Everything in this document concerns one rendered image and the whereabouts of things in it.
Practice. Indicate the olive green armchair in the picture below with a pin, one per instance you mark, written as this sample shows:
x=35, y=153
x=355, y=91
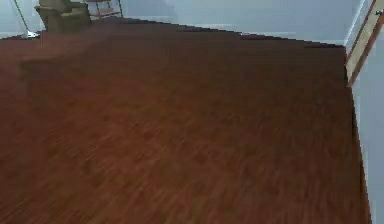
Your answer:
x=63, y=16

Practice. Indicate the tan wooden room door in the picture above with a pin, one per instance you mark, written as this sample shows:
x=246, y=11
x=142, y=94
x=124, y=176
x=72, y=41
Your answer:
x=363, y=43

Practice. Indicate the thin floor lamp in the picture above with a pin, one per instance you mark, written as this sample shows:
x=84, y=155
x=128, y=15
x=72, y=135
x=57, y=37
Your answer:
x=26, y=26

